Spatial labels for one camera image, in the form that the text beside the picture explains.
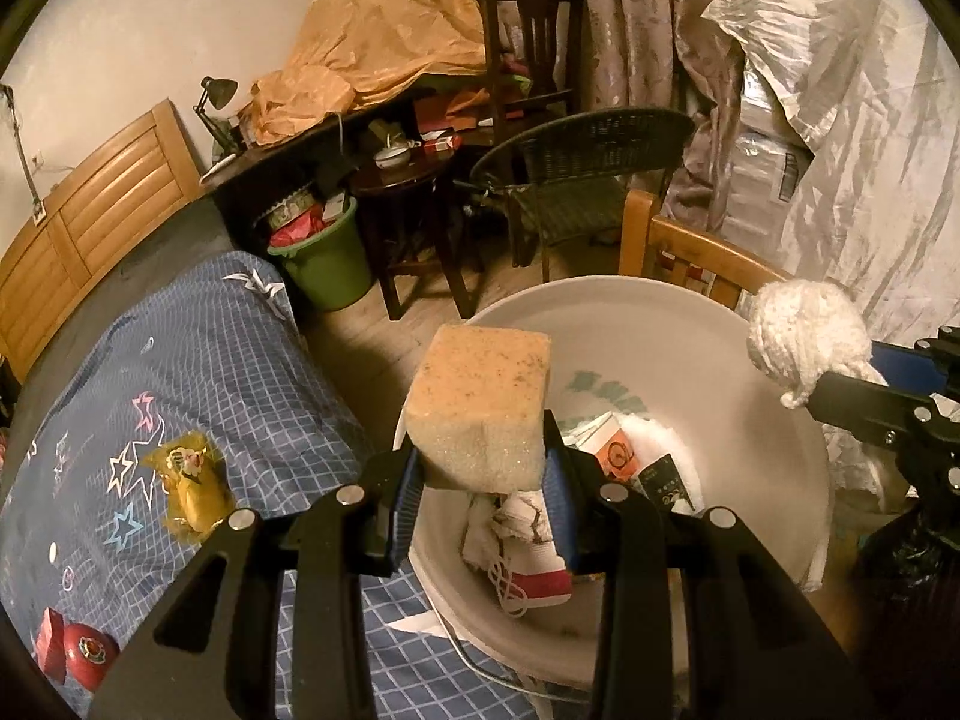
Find patterned beige curtain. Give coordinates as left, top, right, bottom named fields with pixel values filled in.
left=390, top=0, right=751, bottom=233

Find blue checked star blanket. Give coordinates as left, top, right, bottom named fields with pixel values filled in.
left=0, top=251, right=481, bottom=720

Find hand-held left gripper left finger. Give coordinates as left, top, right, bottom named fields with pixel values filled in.
left=86, top=442, right=421, bottom=720

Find red apple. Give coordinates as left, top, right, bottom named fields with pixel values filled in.
left=61, top=622, right=121, bottom=691

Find green plastic bucket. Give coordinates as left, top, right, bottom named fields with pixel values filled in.
left=268, top=196, right=374, bottom=311

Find white wrapped packages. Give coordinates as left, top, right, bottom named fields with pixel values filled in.
left=720, top=52, right=815, bottom=233

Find dark wooden desk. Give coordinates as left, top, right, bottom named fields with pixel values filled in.
left=201, top=82, right=451, bottom=196

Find white shiny cover sheet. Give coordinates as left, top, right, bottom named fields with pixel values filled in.
left=701, top=0, right=960, bottom=496

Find light wooden chair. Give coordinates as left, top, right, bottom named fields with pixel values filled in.
left=619, top=190, right=796, bottom=312

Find grey bed sheet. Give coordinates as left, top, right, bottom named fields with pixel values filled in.
left=0, top=195, right=241, bottom=511

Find black snack packet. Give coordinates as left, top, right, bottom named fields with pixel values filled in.
left=634, top=454, right=695, bottom=515

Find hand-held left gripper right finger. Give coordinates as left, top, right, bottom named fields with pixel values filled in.
left=541, top=409, right=886, bottom=720

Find yellow sponge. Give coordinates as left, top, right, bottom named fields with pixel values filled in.
left=401, top=322, right=554, bottom=494

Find white tissue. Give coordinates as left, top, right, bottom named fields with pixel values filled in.
left=622, top=412, right=706, bottom=511

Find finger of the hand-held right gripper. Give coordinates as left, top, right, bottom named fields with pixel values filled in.
left=806, top=371, right=960, bottom=458
left=870, top=326, right=960, bottom=400

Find black desk lamp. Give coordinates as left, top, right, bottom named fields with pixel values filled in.
left=193, top=76, right=245, bottom=158

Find white yarn ball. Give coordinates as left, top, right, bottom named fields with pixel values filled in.
left=746, top=279, right=875, bottom=410

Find wooden bed headboard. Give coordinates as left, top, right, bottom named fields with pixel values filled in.
left=0, top=99, right=203, bottom=383

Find gold foil wrapper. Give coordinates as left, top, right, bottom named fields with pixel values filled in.
left=139, top=431, right=237, bottom=545

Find dark round stool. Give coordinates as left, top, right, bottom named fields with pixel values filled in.
left=349, top=154, right=481, bottom=320

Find dark wicker chair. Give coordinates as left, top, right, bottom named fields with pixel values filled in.
left=469, top=106, right=695, bottom=282

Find red white packet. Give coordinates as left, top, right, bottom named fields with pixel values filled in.
left=487, top=540, right=575, bottom=620

